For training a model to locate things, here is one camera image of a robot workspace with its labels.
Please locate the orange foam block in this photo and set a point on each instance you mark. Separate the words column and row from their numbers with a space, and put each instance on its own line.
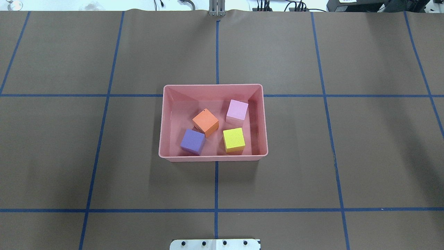
column 206, row 122

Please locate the pink foam block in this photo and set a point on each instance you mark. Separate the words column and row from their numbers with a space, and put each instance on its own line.
column 236, row 113

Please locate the yellow foam block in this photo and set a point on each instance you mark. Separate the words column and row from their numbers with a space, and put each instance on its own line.
column 234, row 140

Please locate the purple foam block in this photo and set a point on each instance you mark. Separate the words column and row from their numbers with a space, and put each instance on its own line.
column 193, row 142

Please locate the aluminium frame post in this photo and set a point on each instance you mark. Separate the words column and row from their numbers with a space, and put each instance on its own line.
column 217, row 8

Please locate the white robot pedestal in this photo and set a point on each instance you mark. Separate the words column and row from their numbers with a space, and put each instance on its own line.
column 216, row 244

